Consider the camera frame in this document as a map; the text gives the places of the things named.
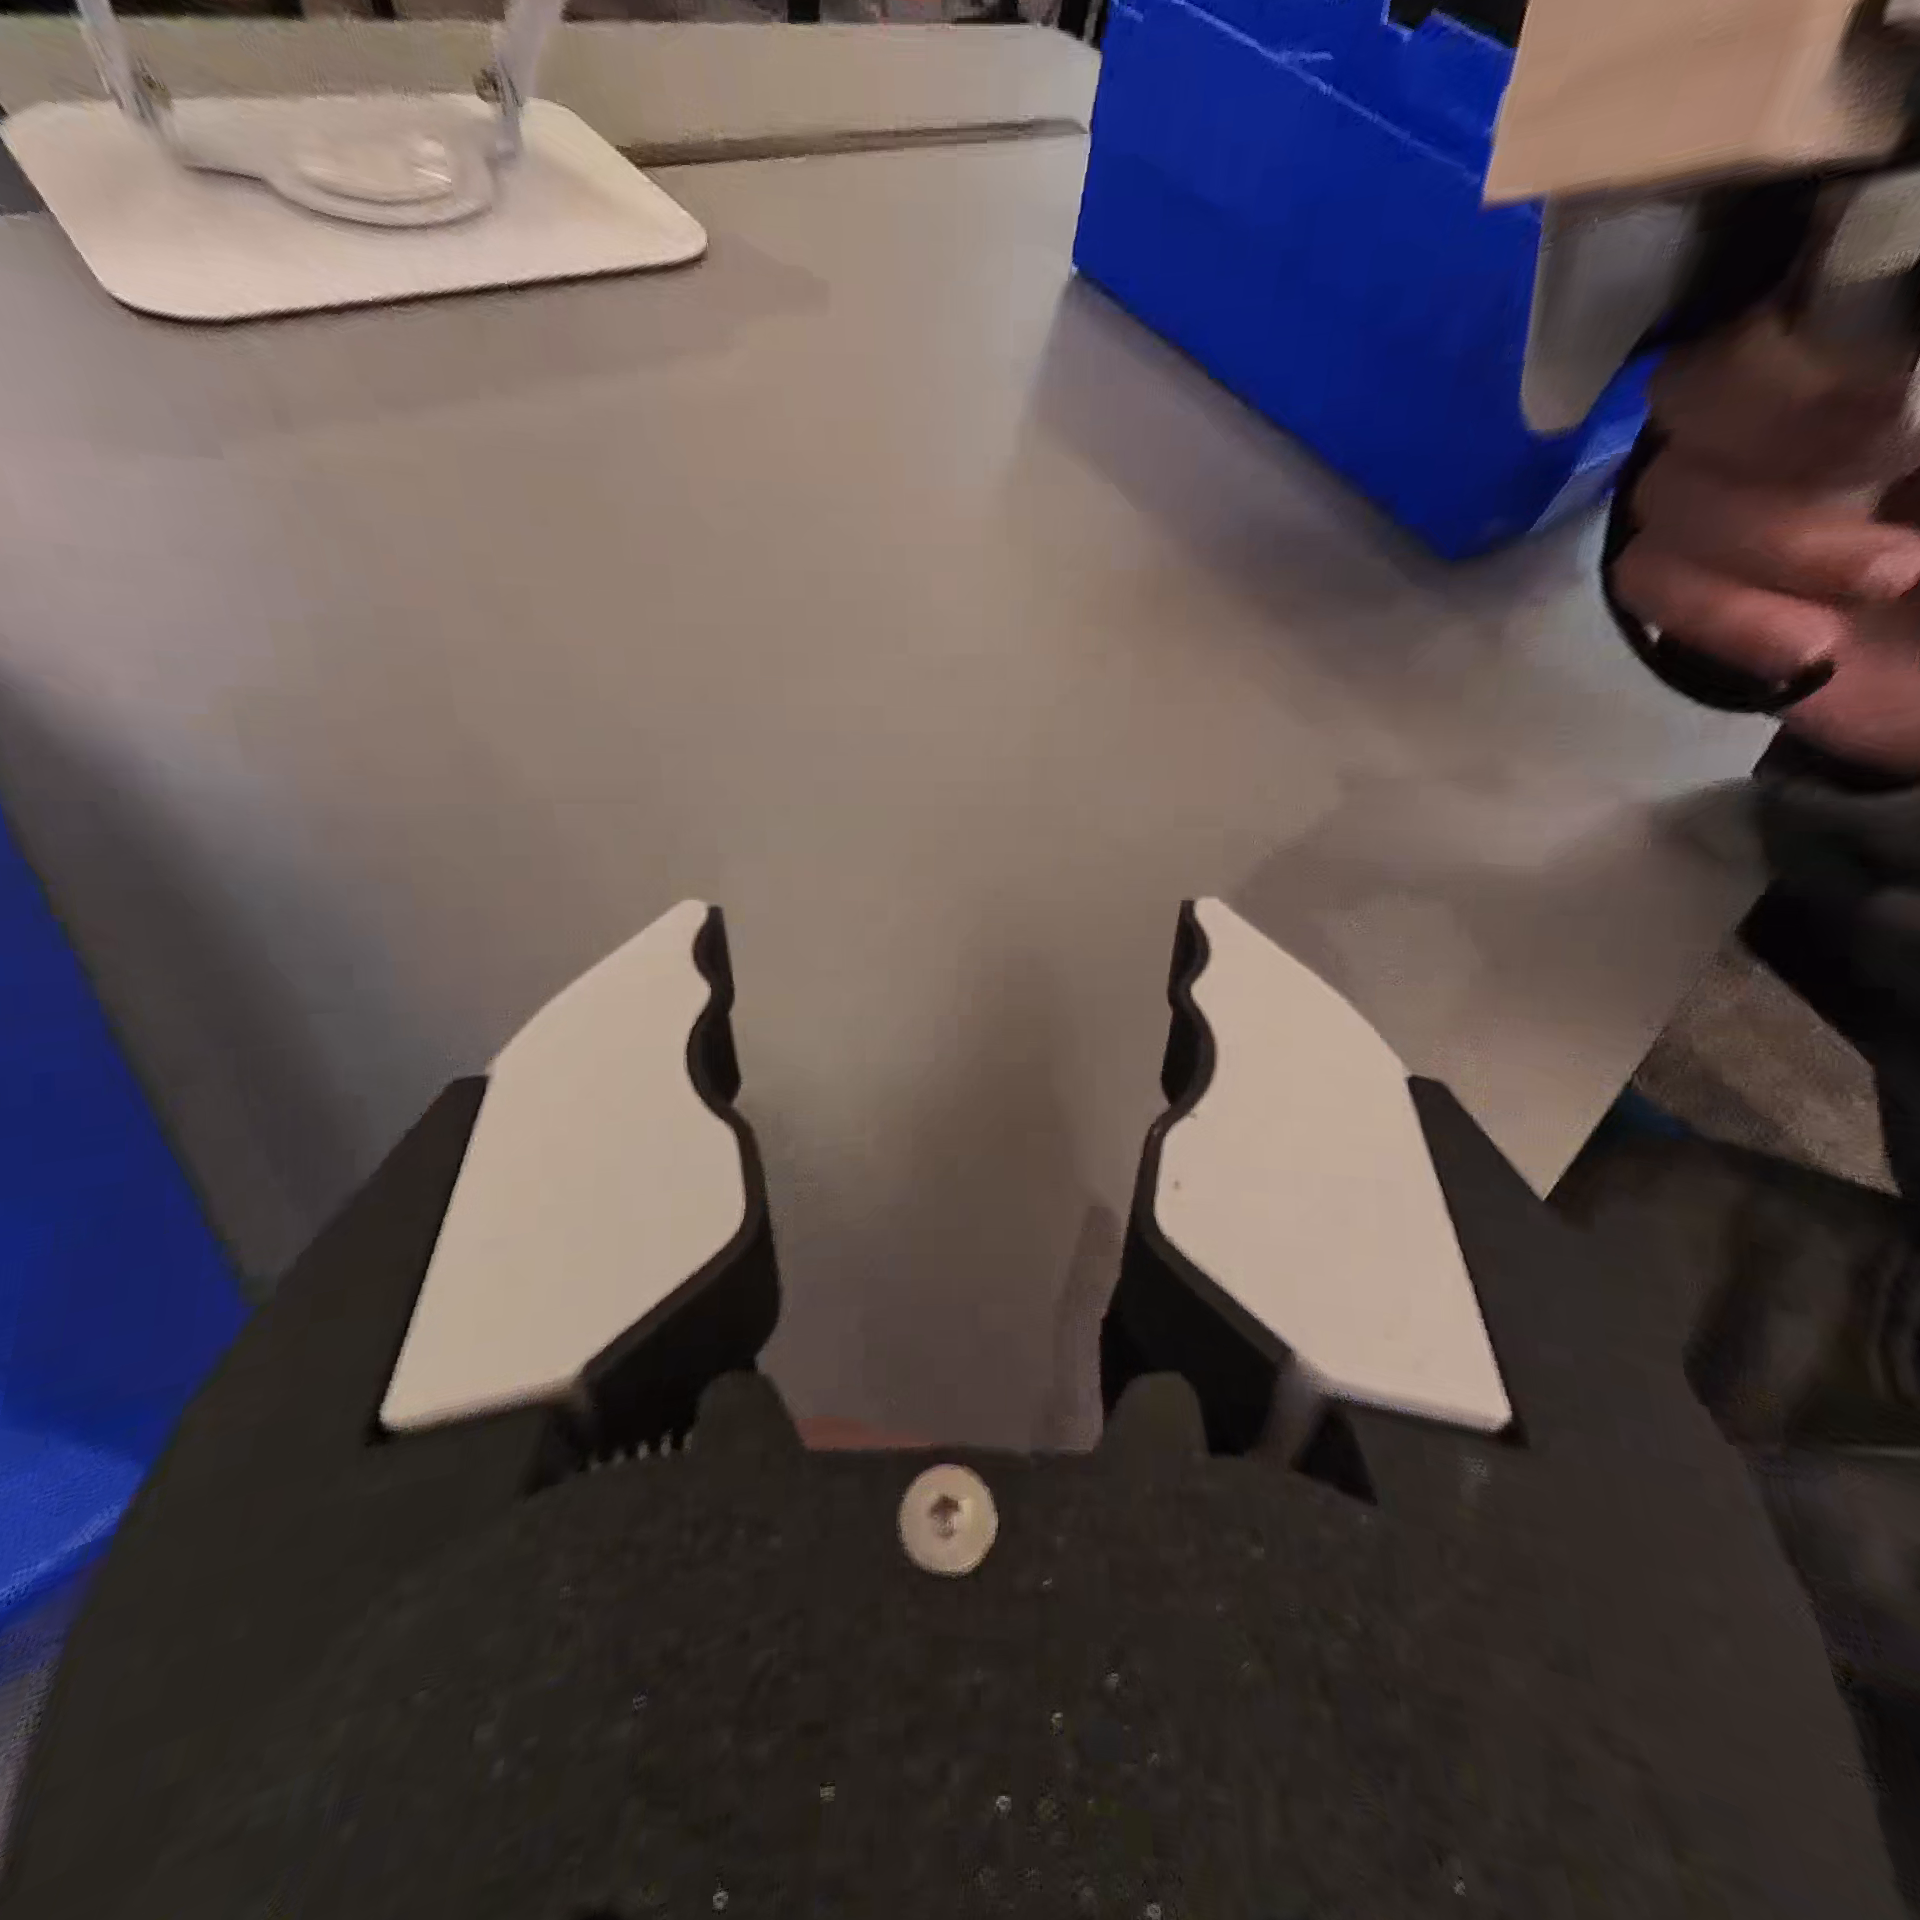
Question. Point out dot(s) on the blue plastic bin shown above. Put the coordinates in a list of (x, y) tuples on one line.
[(1272, 226), (86, 1201)]

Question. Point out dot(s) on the wooden block with blue stripe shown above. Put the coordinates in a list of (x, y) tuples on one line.
[(1653, 87)]

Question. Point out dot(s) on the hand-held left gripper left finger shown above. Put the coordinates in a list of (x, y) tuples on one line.
[(586, 1201)]

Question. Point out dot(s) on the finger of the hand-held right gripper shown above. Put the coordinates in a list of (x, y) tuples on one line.
[(1600, 299)]

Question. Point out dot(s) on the grey hooded sweatshirt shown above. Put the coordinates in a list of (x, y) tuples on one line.
[(1772, 1351)]

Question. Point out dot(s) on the grey desk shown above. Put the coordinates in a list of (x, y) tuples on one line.
[(750, 603)]

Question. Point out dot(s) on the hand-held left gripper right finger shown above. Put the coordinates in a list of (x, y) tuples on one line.
[(1321, 1201)]

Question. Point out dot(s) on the person's right hand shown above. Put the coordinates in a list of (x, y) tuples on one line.
[(1772, 496)]

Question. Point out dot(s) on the white document stand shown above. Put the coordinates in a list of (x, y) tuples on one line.
[(222, 257)]

